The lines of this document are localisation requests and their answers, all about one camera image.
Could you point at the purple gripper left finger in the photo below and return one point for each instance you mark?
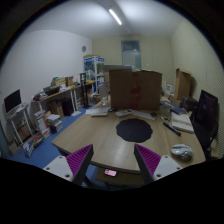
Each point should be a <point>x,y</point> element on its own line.
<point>73,166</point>

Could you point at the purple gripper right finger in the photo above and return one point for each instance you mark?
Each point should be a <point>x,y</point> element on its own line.
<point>153,166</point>

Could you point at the black round mouse pad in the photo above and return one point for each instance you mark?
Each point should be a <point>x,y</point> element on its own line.
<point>134,130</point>

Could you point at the grey computer mouse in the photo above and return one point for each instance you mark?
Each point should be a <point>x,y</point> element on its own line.
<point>182,152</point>

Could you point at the pink smartphone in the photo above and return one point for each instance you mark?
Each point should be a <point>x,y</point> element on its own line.
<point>111,173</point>

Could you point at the black marker pen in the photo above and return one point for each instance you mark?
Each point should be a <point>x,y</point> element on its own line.
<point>172,129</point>

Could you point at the white keyboard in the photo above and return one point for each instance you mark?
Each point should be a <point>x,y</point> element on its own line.
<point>143,115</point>

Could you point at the stack of books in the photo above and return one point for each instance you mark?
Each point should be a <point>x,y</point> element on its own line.
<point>54,123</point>

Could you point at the white paper stack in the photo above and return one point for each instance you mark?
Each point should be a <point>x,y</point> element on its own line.
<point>99,112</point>

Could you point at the open white notebook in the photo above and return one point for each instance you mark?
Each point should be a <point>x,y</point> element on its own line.
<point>181,122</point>

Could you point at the wooden side table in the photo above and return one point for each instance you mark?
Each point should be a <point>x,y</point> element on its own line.
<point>58,96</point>

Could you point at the black office chair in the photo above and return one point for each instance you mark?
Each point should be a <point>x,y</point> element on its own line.
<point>205,121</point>

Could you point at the large brown cardboard box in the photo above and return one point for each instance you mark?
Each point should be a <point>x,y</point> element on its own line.
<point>139,90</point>

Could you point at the white side desk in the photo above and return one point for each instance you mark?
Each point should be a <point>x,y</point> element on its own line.
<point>20,122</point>

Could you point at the black computer monitor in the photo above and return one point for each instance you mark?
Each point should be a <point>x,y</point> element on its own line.
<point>12,100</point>

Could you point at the leaning flat cardboard box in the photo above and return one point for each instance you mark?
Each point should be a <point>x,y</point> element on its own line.
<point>183,83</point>

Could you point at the blue white display shelf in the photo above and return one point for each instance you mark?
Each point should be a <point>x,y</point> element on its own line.
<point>93,67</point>

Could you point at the grey door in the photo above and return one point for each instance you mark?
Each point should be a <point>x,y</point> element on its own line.
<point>131,54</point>

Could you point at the ceiling fluorescent light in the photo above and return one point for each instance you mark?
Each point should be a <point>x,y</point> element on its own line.
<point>114,15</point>

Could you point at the round wall clock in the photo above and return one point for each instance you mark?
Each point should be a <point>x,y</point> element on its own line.
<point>84,48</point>

